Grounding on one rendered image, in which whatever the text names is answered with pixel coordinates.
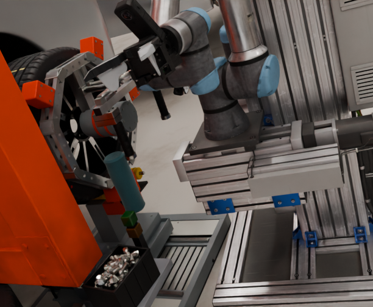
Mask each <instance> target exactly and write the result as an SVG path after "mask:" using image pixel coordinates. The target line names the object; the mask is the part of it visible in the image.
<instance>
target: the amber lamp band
mask: <svg viewBox="0 0 373 307"><path fill-rule="evenodd" d="M126 231H127V234H128V235H129V238H139V237H140V235H141V234H142V232H143V229H142V227H141V225H140V223H139V222H138V223H137V225H136V226H135V228H126Z"/></svg>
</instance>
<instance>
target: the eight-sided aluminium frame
mask: <svg viewBox="0 0 373 307"><path fill-rule="evenodd" d="M103 62H104V61H103V60H101V59H100V58H98V57H95V56H94V54H93V53H91V52H90V51H87V52H83V53H80V54H77V55H74V57H72V58H70V59H69V60H67V61H65V62H64V63H62V64H61V65H58V66H57V67H55V68H54V69H51V70H50V71H49V72H47V73H46V78H45V84H46V85H48V86H50V87H51V88H53V89H55V94H54V104H53V106H52V107H48V108H42V109H41V118H40V121H39V123H40V127H39V128H40V130H41V132H42V134H43V136H44V138H45V140H46V142H47V144H48V146H49V148H50V150H51V152H52V154H53V156H54V158H55V160H56V162H57V164H58V166H59V168H60V170H61V172H62V174H63V176H64V178H65V180H68V181H69V182H70V181H72V182H76V183H80V184H82V185H86V186H90V187H92V188H96V189H112V188H113V187H114V184H113V182H112V180H111V178H110V176H109V173H108V171H107V172H106V173H105V174H104V175H103V176H100V175H96V174H93V173H91V172H87V171H84V170H81V169H80V168H79V166H78V164H77V161H76V159H75V157H74V155H73V153H72V151H71V149H70V147H69V145H68V143H67V141H66V139H65V136H64V134H63V132H62V130H61V128H60V114H61V109H62V98H63V88H64V82H65V78H66V77H68V76H69V75H71V74H72V73H73V72H74V71H75V70H78V69H80V67H81V66H83V65H85V67H86V68H87V69H89V70H91V69H93V68H94V67H96V66H97V65H100V64H101V63H103ZM119 101H120V102H121V101H129V102H131V103H132V100H131V98H130V95H129V93H127V94H126V95H125V96H124V97H123V98H122V99H121V100H119ZM132 104H133V103H132ZM127 136H128V137H129V140H130V143H131V145H132V147H133V150H134V151H135V152H136V143H137V126H136V128H135V130H134V131H132V132H127ZM127 162H128V164H129V166H130V167H131V165H133V164H134V162H135V159H133V160H130V161H127Z"/></svg>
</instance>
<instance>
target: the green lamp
mask: <svg viewBox="0 0 373 307"><path fill-rule="evenodd" d="M121 220H122V222H123V225H124V226H125V227H133V226H134V225H135V223H136V222H137V220H138V218H137V215H136V214H135V212H134V211H125V212H124V214H123V215H122V216H121Z"/></svg>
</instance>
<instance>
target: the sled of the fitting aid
mask: <svg viewBox="0 0 373 307"><path fill-rule="evenodd" d="M173 229H174V228H173V226H172V223H171V221H170V218H169V217H162V218H161V220H160V222H159V223H158V225H157V226H156V228H155V230H154V231H153V232H152V234H151V236H150V237H149V239H148V240H147V242H146V243H147V245H148V247H149V248H150V251H151V254H152V256H153V257H154V258H157V257H158V254H159V253H160V251H161V250H162V248H163V246H164V244H165V243H166V241H167V240H168V238H169V236H170V234H171V233H172V231H173Z"/></svg>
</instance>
